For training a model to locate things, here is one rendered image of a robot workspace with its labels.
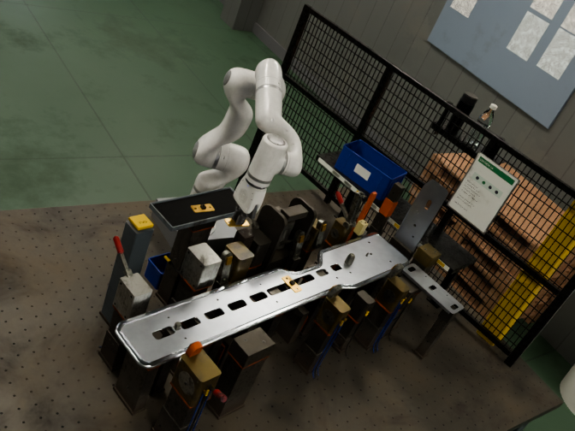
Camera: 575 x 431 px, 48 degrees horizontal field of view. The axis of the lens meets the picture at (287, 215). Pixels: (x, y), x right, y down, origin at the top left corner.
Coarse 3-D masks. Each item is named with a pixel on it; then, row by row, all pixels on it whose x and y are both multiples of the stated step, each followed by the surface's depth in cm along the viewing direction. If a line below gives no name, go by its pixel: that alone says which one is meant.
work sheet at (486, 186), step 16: (480, 160) 287; (464, 176) 294; (480, 176) 288; (496, 176) 283; (512, 176) 278; (464, 192) 295; (480, 192) 290; (496, 192) 284; (512, 192) 280; (464, 208) 297; (480, 208) 291; (496, 208) 286; (480, 224) 293
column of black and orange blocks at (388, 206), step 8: (400, 184) 291; (392, 192) 292; (400, 192) 290; (384, 200) 295; (392, 200) 292; (384, 208) 296; (392, 208) 294; (376, 216) 300; (384, 216) 297; (376, 224) 301; (384, 224) 301; (368, 232) 305; (376, 232) 301
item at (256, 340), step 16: (240, 336) 204; (256, 336) 206; (240, 352) 201; (256, 352) 201; (224, 368) 209; (240, 368) 203; (256, 368) 210; (224, 384) 210; (240, 384) 210; (208, 400) 219; (240, 400) 220; (224, 416) 218
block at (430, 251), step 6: (420, 246) 281; (426, 246) 283; (432, 246) 285; (420, 252) 281; (426, 252) 279; (432, 252) 281; (438, 252) 283; (414, 258) 284; (420, 258) 281; (426, 258) 279; (432, 258) 278; (438, 258) 284; (420, 264) 282; (426, 264) 280; (432, 264) 283; (426, 270) 285
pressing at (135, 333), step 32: (320, 256) 259; (384, 256) 276; (224, 288) 223; (256, 288) 230; (320, 288) 243; (352, 288) 251; (128, 320) 196; (160, 320) 202; (224, 320) 212; (256, 320) 217; (160, 352) 191
